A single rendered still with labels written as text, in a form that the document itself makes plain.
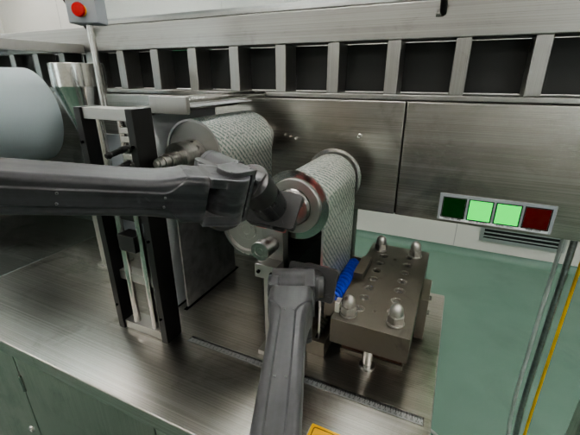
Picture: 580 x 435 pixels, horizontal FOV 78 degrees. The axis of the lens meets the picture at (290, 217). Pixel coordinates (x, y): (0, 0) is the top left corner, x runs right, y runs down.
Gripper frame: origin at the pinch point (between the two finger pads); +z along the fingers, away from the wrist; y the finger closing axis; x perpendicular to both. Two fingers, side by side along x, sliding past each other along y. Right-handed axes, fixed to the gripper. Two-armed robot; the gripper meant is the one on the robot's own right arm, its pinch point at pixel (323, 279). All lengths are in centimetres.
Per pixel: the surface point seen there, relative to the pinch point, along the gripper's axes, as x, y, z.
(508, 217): 22.8, 36.2, 21.5
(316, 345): -15.2, 0.5, 2.9
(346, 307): -4.2, 6.7, -3.0
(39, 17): 212, -476, 190
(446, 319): -27, 36, 186
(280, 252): 4.2, -7.9, -8.7
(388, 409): -20.9, 18.3, -2.7
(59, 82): 36, -77, -16
